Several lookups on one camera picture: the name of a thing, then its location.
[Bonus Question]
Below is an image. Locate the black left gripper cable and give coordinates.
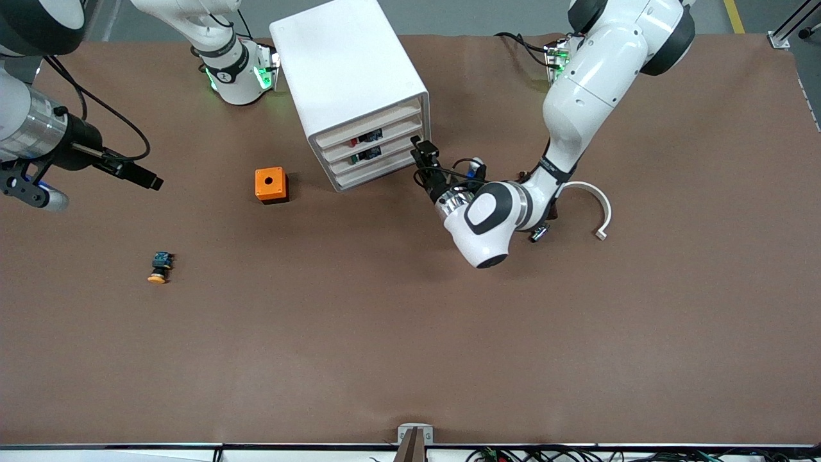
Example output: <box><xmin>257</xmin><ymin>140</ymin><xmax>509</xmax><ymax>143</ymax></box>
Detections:
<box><xmin>427</xmin><ymin>157</ymin><xmax>488</xmax><ymax>193</ymax></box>

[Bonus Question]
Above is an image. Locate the black cable tangle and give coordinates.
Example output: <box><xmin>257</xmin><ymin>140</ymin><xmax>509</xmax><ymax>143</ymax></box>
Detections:
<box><xmin>465</xmin><ymin>445</ymin><xmax>821</xmax><ymax>462</ymax></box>

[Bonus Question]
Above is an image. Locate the grey metal mount bracket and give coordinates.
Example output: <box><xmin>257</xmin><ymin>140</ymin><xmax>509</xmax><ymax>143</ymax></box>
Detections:
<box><xmin>397</xmin><ymin>423</ymin><xmax>434</xmax><ymax>445</ymax></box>

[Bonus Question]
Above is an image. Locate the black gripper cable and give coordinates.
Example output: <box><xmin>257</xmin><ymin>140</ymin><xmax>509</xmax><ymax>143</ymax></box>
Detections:
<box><xmin>427</xmin><ymin>157</ymin><xmax>488</xmax><ymax>193</ymax></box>
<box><xmin>42</xmin><ymin>55</ymin><xmax>151</xmax><ymax>161</ymax></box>

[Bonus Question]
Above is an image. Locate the white plastic drawer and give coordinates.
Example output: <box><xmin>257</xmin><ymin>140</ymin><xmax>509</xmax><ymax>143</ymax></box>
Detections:
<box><xmin>326</xmin><ymin>130</ymin><xmax>427</xmax><ymax>178</ymax></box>
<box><xmin>319</xmin><ymin>114</ymin><xmax>425</xmax><ymax>164</ymax></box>
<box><xmin>313</xmin><ymin>96</ymin><xmax>424</xmax><ymax>151</ymax></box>
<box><xmin>332</xmin><ymin>146</ymin><xmax>429</xmax><ymax>193</ymax></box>

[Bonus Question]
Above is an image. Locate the black arm base cable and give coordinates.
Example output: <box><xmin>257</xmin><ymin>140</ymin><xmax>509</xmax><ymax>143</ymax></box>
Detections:
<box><xmin>495</xmin><ymin>31</ymin><xmax>554</xmax><ymax>68</ymax></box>

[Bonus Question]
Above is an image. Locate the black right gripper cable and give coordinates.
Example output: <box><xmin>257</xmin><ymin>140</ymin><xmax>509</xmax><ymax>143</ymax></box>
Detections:
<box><xmin>42</xmin><ymin>55</ymin><xmax>151</xmax><ymax>161</ymax></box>

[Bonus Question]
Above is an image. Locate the aluminium frame post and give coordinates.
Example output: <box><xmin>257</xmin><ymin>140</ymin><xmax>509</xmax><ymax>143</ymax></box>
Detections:
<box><xmin>768</xmin><ymin>0</ymin><xmax>821</xmax><ymax>50</ymax></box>

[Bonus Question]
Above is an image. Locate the white curved bracket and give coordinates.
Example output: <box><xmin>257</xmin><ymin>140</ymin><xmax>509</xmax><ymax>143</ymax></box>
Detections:
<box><xmin>561</xmin><ymin>181</ymin><xmax>613</xmax><ymax>241</ymax></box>

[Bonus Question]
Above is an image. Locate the dark tapered camera post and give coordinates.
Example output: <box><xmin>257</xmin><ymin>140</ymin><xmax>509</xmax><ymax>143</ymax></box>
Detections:
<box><xmin>393</xmin><ymin>428</ymin><xmax>427</xmax><ymax>462</ymax></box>

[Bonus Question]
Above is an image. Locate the orange box with hole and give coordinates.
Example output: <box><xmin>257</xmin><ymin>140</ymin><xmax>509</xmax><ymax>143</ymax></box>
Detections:
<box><xmin>255</xmin><ymin>167</ymin><xmax>290</xmax><ymax>205</ymax></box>

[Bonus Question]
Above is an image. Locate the white drawer cabinet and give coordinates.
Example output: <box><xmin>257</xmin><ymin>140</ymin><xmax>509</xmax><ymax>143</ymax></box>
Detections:
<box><xmin>269</xmin><ymin>0</ymin><xmax>432</xmax><ymax>193</ymax></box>

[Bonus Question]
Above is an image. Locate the yellow push button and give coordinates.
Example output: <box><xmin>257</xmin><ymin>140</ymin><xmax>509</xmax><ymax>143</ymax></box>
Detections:
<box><xmin>148</xmin><ymin>252</ymin><xmax>175</xmax><ymax>284</ymax></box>

